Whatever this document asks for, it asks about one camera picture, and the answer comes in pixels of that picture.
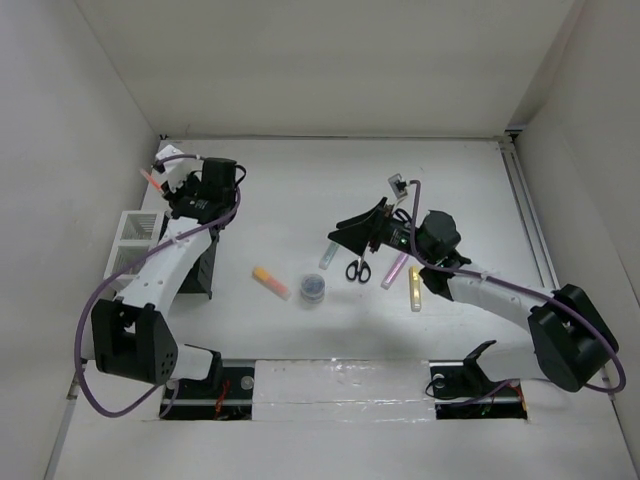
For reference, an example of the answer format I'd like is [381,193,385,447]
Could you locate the black handled scissors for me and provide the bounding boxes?
[345,257,371,284]

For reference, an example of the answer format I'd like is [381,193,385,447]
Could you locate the orange marker pen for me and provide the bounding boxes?
[139,169,164,198]

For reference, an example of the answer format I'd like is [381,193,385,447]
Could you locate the purple highlighter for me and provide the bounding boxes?
[381,253,409,290]

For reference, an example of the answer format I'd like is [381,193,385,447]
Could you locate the black desk organizer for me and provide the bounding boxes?
[149,218,219,304]

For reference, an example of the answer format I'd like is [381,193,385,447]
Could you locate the jar of rubber bands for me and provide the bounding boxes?
[298,274,326,309]

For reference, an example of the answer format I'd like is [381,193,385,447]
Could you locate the white desk organizer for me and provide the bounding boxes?
[103,210,165,279]

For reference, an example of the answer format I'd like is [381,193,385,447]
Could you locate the yellow highlighter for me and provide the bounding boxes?
[409,266,422,312]

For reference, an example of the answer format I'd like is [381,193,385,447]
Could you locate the black left rest bracket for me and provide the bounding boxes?
[158,357,256,421]

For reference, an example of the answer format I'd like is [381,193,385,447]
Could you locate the orange highlighter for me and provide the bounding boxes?
[252,267,291,301]

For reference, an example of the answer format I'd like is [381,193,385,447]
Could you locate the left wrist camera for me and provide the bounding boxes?
[152,145,199,193]

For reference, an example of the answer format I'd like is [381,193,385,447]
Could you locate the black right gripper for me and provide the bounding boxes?
[328,197,435,264]

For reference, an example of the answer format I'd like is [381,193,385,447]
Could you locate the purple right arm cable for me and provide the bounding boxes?
[407,179,629,401]

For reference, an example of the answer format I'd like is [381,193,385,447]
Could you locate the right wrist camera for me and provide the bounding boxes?
[388,174,408,199]

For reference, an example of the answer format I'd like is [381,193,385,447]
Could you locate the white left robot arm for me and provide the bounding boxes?
[90,155,246,397]

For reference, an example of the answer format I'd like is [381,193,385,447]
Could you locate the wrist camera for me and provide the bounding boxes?
[152,145,199,193]
[388,174,408,199]

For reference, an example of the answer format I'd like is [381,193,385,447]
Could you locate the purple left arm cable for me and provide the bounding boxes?
[74,154,244,419]

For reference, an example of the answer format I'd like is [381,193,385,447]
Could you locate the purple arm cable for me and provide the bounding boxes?
[74,154,244,419]
[407,179,629,401]

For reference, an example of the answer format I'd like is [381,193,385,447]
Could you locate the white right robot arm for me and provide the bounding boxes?
[328,199,621,394]

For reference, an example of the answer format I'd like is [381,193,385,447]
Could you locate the green highlighter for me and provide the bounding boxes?
[319,242,339,270]

